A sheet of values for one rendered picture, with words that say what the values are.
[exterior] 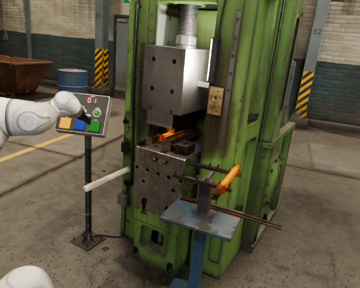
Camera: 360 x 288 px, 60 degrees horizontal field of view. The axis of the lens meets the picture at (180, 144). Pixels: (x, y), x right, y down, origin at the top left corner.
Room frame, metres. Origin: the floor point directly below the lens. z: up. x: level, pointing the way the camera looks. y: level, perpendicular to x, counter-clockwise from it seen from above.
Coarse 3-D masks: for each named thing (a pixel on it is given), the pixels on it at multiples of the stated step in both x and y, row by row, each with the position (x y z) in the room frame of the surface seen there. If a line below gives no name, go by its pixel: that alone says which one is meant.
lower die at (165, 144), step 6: (156, 132) 2.11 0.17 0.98; (162, 132) 2.09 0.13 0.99; (180, 132) 2.10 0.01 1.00; (186, 132) 2.14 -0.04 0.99; (192, 132) 2.16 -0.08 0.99; (198, 132) 2.25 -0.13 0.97; (150, 138) 1.98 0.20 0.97; (168, 138) 1.95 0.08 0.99; (180, 138) 2.01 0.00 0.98; (198, 138) 2.26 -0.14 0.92; (150, 144) 1.98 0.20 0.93; (156, 144) 1.96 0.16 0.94; (162, 144) 1.94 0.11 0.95; (168, 144) 1.92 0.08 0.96
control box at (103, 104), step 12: (84, 96) 2.13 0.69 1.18; (96, 96) 2.13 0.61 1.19; (108, 96) 2.13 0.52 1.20; (84, 108) 2.08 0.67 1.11; (96, 108) 2.08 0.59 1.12; (108, 108) 2.09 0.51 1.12; (60, 120) 2.04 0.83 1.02; (72, 120) 2.04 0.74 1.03; (96, 120) 2.04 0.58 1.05; (108, 120) 2.09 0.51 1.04; (60, 132) 2.05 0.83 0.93; (72, 132) 2.01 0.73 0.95; (84, 132) 2.00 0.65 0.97; (96, 132) 2.00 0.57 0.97
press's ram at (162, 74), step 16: (160, 48) 1.97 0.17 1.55; (176, 48) 1.92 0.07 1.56; (144, 64) 2.02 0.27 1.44; (160, 64) 1.97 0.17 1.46; (176, 64) 1.91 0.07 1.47; (192, 64) 1.96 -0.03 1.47; (208, 64) 2.16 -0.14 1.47; (144, 80) 2.02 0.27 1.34; (160, 80) 1.96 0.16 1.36; (176, 80) 1.91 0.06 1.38; (192, 80) 1.98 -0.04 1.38; (144, 96) 2.02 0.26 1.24; (160, 96) 1.96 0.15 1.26; (176, 96) 1.90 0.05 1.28; (192, 96) 2.00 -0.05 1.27; (176, 112) 1.90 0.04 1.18; (192, 112) 2.02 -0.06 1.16
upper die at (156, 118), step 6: (150, 114) 1.99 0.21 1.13; (156, 114) 1.97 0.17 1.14; (162, 114) 1.95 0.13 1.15; (168, 114) 1.93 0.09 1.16; (186, 114) 2.06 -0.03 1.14; (192, 114) 2.13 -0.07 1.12; (198, 114) 2.22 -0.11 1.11; (150, 120) 1.99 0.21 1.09; (156, 120) 1.97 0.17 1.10; (162, 120) 1.94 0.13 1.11; (168, 120) 1.92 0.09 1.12; (174, 120) 1.93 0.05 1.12; (180, 120) 1.99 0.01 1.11; (186, 120) 2.07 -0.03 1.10; (192, 120) 2.14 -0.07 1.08; (162, 126) 1.94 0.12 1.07; (168, 126) 1.92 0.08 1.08; (174, 126) 1.93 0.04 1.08
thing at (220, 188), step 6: (234, 168) 1.60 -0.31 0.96; (240, 168) 1.65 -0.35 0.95; (228, 174) 1.50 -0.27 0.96; (234, 174) 1.53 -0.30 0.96; (228, 180) 1.43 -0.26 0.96; (216, 186) 1.35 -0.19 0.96; (222, 186) 1.34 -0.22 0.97; (216, 192) 1.27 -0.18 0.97; (222, 192) 1.33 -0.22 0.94; (216, 198) 1.26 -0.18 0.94
